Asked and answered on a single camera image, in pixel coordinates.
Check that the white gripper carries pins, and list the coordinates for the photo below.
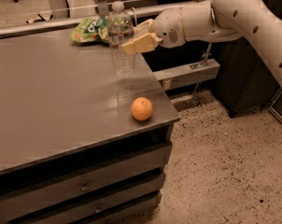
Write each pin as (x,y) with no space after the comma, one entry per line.
(167,28)

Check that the clear plastic water bottle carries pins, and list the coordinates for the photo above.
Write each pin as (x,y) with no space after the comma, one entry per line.
(120,29)

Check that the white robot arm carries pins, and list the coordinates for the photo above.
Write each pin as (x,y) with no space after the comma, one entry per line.
(214,21)

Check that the green chip bag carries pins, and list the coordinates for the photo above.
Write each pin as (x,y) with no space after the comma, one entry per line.
(91,30)

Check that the orange fruit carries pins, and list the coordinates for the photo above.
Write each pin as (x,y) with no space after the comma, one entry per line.
(141,108)

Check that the dark grey cabinet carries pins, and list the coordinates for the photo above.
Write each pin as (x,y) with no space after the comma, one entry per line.
(251,67)

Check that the grey drawer cabinet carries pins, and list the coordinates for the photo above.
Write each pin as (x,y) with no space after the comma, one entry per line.
(63,109)

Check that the bottom grey drawer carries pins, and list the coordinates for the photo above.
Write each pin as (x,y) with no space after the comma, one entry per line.
(127,209)

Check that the grey drawer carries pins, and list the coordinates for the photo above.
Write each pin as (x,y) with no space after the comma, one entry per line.
(127,209)
(98,201)
(25,206)

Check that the middle grey drawer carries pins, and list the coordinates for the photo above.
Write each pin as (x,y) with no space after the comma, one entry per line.
(98,201)

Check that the top grey drawer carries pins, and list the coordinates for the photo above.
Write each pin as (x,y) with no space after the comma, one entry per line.
(25,206)

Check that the grey metal bracket beam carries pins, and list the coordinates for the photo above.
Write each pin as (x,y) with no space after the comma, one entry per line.
(188,74)

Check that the grey metal frame rail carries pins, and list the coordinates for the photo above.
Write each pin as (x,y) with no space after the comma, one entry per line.
(65,18)

